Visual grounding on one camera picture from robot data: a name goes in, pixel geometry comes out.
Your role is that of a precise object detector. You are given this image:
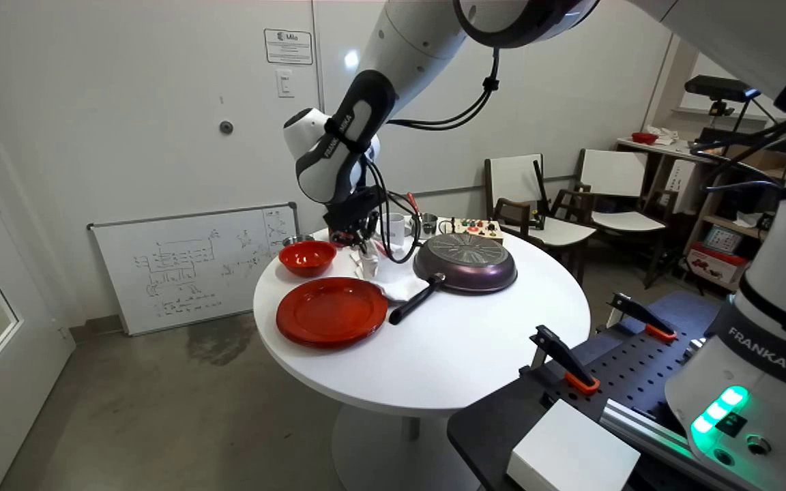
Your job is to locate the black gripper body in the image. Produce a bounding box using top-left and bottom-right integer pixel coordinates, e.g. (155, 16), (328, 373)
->
(322, 185), (388, 242)

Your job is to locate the white towel with red stripes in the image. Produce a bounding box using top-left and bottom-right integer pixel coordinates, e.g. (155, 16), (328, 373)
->
(345, 238), (388, 282)

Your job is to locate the white mug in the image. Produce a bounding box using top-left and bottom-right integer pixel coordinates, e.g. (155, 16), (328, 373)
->
(382, 215), (416, 261)

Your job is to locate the red bowl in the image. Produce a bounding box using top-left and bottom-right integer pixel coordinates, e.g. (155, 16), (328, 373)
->
(277, 238), (339, 282)

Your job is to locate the red plate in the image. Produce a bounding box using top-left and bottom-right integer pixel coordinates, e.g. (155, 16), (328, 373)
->
(272, 275), (391, 353)

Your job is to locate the purple frying pan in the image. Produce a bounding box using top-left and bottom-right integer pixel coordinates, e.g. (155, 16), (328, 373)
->
(388, 231), (522, 328)

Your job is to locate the wooden toy board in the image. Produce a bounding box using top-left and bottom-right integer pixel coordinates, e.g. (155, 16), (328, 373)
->
(428, 215), (508, 246)

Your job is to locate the white chair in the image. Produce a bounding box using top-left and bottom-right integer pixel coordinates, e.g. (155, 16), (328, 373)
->
(577, 147), (668, 238)
(485, 152), (599, 253)

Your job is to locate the black workbench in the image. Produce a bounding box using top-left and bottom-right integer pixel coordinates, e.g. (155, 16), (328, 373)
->
(444, 289), (750, 491)

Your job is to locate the wooden shelf desk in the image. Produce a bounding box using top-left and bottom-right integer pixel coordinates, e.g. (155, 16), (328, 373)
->
(614, 125), (786, 294)

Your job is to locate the red and white box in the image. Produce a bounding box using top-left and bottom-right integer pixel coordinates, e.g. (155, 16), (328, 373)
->
(685, 242), (747, 291)

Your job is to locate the white door with window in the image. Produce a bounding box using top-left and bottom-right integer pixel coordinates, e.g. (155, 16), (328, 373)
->
(0, 133), (80, 491)

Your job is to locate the small wall label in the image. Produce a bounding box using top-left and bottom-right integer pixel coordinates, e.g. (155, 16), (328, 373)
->
(272, 68), (297, 101)

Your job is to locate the whiteboard leaning on wall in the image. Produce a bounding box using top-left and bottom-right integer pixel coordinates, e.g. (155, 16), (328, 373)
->
(88, 200), (304, 339)

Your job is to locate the paper wall sign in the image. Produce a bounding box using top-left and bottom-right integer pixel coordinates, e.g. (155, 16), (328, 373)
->
(263, 24), (317, 68)

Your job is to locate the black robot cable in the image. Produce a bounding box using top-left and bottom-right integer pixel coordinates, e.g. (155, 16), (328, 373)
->
(369, 47), (506, 267)

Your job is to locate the orange-handled black clamp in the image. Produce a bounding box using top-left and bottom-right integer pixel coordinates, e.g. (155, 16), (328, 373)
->
(530, 326), (604, 398)
(608, 291), (682, 346)

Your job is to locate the aluminium rail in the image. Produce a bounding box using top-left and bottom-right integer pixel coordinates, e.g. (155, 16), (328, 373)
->
(599, 395), (698, 463)

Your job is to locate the black camera on stand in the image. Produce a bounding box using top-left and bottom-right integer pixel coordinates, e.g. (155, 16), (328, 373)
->
(682, 73), (765, 120)

